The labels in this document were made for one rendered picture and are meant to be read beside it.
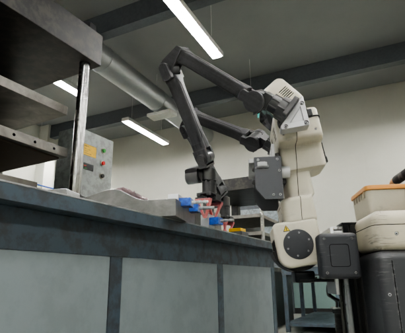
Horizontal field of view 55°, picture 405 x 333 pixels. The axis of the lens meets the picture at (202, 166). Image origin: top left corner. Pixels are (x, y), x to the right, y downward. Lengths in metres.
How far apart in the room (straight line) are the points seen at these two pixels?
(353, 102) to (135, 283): 7.73
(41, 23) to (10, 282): 1.52
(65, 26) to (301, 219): 1.57
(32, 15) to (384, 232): 1.79
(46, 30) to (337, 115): 7.05
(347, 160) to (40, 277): 7.58
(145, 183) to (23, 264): 8.94
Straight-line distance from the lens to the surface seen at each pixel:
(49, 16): 2.25
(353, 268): 1.37
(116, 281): 1.14
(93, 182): 2.38
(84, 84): 2.31
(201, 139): 1.55
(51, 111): 2.27
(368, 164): 8.18
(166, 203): 1.24
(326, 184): 8.17
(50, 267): 0.99
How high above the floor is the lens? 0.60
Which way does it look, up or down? 16 degrees up
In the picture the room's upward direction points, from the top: 1 degrees counter-clockwise
